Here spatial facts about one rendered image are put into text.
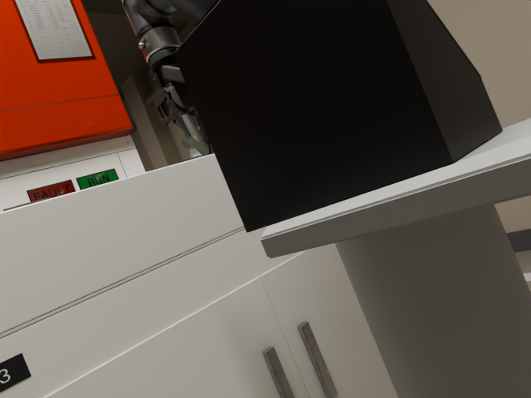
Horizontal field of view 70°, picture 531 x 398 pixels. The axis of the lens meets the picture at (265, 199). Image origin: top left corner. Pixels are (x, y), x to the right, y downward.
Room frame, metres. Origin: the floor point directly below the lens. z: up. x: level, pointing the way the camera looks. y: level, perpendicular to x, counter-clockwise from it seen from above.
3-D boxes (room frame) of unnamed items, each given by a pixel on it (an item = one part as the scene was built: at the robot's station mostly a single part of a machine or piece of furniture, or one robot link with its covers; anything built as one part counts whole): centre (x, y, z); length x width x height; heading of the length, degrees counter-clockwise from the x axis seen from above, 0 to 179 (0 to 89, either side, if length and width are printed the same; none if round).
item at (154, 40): (0.72, 0.08, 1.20); 0.08 x 0.08 x 0.05
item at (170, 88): (0.73, 0.08, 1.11); 0.09 x 0.08 x 0.12; 37
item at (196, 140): (0.72, 0.09, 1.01); 0.06 x 0.03 x 0.09; 37
